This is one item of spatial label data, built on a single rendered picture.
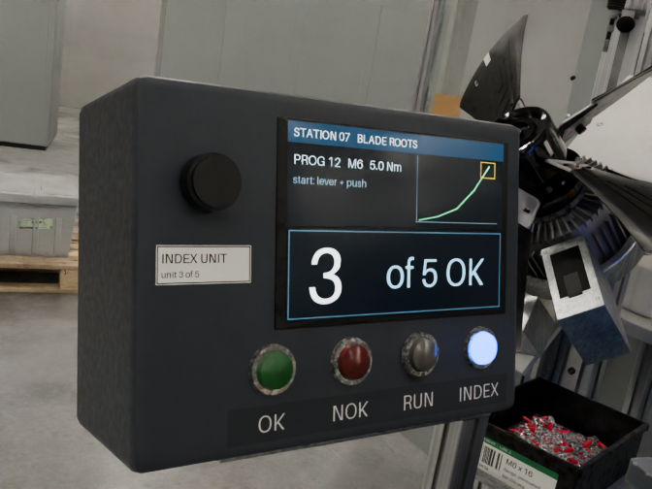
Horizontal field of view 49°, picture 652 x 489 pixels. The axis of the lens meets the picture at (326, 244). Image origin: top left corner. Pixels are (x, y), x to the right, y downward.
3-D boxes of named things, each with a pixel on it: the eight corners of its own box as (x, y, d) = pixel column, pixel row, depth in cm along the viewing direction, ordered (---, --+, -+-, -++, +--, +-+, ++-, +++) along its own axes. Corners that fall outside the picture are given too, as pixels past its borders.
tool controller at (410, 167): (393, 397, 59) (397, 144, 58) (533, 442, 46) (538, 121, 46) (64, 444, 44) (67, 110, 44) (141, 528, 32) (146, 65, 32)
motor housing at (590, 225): (491, 267, 139) (462, 224, 131) (563, 181, 143) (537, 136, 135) (588, 309, 120) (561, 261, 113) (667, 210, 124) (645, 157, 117)
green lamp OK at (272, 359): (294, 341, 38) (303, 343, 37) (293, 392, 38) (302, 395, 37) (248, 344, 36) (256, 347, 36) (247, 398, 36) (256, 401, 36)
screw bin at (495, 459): (528, 417, 109) (537, 375, 107) (637, 470, 98) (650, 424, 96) (447, 457, 93) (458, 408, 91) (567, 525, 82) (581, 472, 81)
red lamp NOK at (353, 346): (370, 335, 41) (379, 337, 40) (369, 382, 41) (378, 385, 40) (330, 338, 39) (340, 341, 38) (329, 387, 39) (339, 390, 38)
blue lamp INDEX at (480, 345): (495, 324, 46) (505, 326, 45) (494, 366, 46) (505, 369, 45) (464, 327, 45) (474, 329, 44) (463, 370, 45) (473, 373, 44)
